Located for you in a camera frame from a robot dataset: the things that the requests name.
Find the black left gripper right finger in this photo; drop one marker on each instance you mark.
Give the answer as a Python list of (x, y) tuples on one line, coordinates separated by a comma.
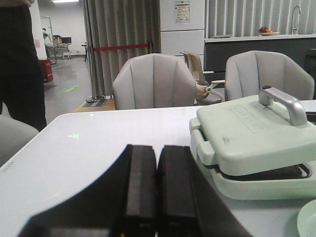
[(187, 204)]

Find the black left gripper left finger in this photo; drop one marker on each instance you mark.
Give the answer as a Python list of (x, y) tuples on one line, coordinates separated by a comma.
[(119, 203)]

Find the green breakfast maker lid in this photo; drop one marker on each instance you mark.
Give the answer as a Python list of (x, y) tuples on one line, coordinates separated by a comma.
[(253, 134)]

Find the green breakfast maker base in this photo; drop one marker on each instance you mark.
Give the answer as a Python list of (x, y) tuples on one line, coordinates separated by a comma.
[(294, 188)]

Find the beige office chair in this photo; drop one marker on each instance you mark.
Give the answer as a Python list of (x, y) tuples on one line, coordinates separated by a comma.
[(206, 93)]

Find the light green round plate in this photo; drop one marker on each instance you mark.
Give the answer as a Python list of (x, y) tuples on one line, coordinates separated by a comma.
[(306, 220)]

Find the left grey upholstered chair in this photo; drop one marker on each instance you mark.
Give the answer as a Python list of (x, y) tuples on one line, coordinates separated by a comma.
[(154, 81)]

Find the grey upholstered chair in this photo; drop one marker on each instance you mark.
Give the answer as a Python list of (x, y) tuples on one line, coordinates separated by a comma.
[(154, 81), (247, 72)]

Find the right grey upholstered chair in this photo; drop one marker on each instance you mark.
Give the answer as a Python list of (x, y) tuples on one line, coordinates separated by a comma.
[(247, 72)]

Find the red trash bin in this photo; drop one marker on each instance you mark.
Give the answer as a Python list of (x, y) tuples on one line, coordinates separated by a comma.
[(46, 70)]

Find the person in black trousers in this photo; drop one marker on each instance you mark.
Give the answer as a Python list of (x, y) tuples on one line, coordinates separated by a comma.
[(21, 82)]

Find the red barrier belt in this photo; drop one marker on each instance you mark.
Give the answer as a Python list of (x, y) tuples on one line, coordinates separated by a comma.
[(144, 45)]

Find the beige curtain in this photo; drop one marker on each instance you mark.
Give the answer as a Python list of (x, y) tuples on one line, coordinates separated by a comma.
[(120, 22)]

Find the white refrigerator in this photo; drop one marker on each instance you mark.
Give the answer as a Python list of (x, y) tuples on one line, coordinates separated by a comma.
[(182, 27)]

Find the fruit plate on counter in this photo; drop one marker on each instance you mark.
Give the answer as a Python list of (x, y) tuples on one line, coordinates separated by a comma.
[(265, 31)]

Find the grey kitchen counter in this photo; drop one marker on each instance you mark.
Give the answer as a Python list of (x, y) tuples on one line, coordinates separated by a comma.
[(300, 48)]

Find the silver kitchen faucet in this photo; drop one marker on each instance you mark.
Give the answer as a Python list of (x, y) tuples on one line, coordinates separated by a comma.
[(295, 19)]

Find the barrier stanchion post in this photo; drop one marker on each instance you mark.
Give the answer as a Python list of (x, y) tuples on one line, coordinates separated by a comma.
[(97, 95)]

